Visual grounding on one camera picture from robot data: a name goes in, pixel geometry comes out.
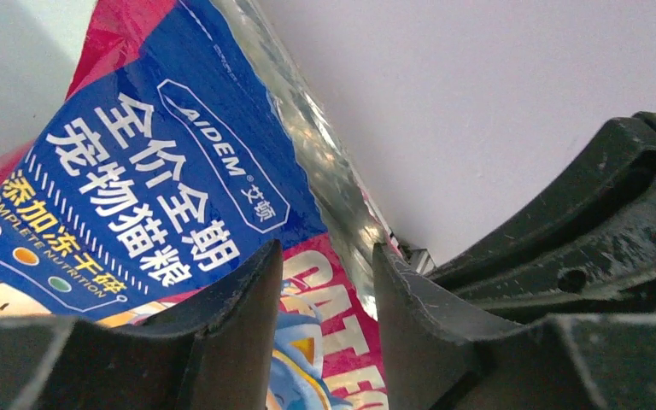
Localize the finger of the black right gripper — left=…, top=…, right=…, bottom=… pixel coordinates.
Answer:
left=430, top=112, right=656, bottom=323

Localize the pink blue pet food bag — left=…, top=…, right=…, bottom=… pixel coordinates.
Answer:
left=0, top=1, right=393, bottom=409

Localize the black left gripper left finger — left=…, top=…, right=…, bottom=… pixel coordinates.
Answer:
left=0, top=240, right=283, bottom=409

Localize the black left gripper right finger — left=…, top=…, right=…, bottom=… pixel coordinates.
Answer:
left=372, top=244, right=656, bottom=409

